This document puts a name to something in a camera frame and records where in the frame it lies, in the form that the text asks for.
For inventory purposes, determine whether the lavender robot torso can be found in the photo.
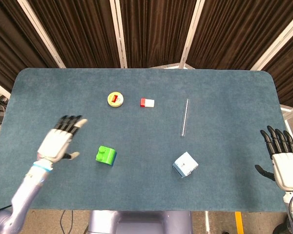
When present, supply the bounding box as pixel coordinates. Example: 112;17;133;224
87;210;193;234

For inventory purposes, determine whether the white partition frame post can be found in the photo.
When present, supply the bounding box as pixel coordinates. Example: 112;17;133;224
250;11;293;71
179;0;206;69
17;0;66;69
109;0;128;69

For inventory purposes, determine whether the green toy brick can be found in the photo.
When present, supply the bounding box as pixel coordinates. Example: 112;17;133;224
95;145;117;167

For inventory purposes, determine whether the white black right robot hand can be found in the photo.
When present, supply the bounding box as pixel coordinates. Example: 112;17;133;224
255;125;293;192

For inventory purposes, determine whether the light blue cube box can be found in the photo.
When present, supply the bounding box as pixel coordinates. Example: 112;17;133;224
172;151;199;179

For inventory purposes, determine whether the red and white small box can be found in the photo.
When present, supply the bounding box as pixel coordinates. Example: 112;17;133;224
140;97;155;108

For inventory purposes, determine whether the clear glass tube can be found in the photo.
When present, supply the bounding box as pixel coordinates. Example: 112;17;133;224
180;98;189;137

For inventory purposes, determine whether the yellow floor tape strip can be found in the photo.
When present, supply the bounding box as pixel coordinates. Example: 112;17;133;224
234;211;243;234

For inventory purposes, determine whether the blue felt table cover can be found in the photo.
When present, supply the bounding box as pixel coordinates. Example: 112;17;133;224
0;67;292;212

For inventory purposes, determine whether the dark brown pleated curtain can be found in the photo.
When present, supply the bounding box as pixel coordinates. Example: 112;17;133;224
0;0;60;91
119;0;198;69
258;26;293;108
29;0;122;69
186;0;293;70

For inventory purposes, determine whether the yellow round tin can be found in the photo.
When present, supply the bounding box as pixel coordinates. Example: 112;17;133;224
107;92;125;107

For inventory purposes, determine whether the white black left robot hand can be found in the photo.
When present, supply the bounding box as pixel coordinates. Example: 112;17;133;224
36;115;88;164

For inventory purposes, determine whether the black floor cable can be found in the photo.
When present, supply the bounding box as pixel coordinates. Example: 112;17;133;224
60;210;74;234

